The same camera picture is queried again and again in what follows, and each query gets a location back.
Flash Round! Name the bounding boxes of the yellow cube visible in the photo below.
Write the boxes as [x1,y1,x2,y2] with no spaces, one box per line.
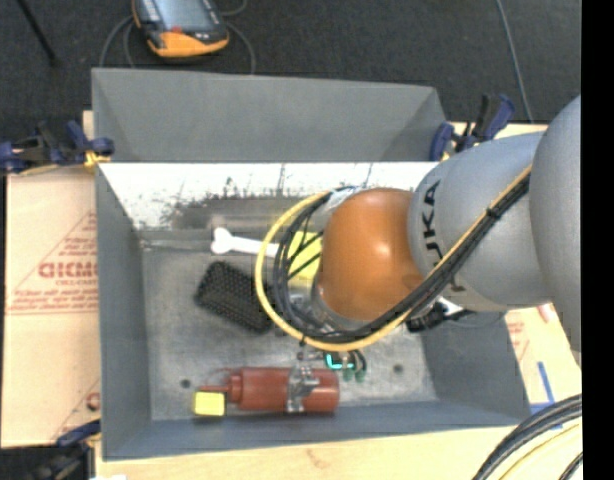
[192,390,228,419]

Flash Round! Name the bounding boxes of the white toy bone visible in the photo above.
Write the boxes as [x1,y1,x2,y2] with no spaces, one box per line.
[209,226,284,260]

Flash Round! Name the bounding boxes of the yellow flat object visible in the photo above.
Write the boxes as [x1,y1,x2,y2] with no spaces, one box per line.
[285,231,324,282]

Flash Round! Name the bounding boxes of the black perforated flat object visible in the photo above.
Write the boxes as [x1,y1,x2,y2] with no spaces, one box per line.
[193,260,277,335]

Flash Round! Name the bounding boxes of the red-brown squeeze bottle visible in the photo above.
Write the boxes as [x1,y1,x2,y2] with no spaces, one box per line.
[195,366,341,415]

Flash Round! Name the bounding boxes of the brown cardboard board red print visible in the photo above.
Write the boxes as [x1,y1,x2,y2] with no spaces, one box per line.
[0,166,583,450]

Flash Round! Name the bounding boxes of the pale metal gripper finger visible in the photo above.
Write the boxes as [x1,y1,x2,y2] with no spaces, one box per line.
[285,388,314,416]
[291,360,322,392]

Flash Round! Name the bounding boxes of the black cylinder on white bracket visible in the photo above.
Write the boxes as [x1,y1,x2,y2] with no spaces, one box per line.
[404,296,476,333]

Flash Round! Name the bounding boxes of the grey metal bin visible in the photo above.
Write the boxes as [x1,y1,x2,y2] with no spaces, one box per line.
[90,67,533,462]

